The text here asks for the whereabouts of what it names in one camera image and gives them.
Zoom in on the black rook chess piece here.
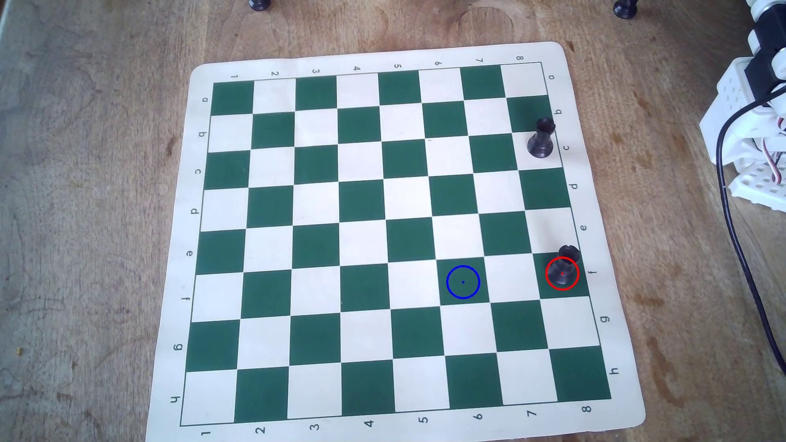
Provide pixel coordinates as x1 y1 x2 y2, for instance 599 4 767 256
546 244 582 290
527 118 557 159

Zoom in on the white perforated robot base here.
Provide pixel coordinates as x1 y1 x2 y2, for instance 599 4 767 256
727 167 786 213

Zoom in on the green and white chessboard mat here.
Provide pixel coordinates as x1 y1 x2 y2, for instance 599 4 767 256
145 41 647 442

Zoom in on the black cable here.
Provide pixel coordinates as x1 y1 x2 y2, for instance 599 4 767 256
715 86 786 375

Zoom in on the red white black servo wire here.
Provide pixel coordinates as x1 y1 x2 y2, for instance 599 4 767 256
770 113 786 186

